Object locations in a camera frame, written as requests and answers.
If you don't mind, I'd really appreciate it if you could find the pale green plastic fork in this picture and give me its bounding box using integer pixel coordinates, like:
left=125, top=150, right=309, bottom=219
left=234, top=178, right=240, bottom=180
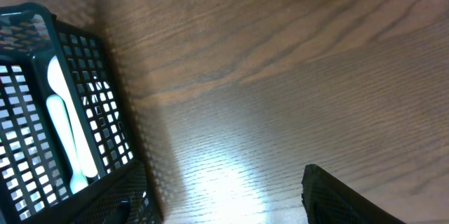
left=46, top=94, right=88, bottom=194

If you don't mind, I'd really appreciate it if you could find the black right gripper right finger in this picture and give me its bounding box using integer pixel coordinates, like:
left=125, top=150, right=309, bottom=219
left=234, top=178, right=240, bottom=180
left=302, top=164, right=403, bottom=224

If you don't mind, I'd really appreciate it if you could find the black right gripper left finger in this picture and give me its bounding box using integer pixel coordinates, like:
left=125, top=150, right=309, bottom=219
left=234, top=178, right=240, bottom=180
left=28, top=162, right=147, bottom=223

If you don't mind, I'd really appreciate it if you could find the black plastic basket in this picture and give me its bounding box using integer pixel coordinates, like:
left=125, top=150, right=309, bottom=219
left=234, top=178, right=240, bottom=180
left=1, top=3, right=162, bottom=223

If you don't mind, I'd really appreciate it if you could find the small white plastic spoon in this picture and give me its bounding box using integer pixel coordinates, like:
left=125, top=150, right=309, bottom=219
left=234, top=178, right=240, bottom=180
left=47, top=55, right=98, bottom=178

